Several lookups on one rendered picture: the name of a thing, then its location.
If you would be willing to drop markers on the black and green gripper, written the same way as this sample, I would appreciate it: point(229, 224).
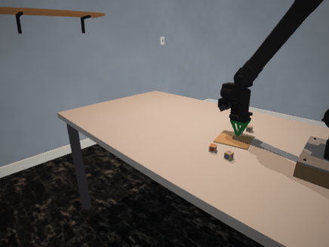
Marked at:
point(242, 118)

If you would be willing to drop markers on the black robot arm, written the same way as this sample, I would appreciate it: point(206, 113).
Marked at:
point(245, 76)

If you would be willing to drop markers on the tan flat mat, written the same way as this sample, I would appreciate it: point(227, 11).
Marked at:
point(229, 138)

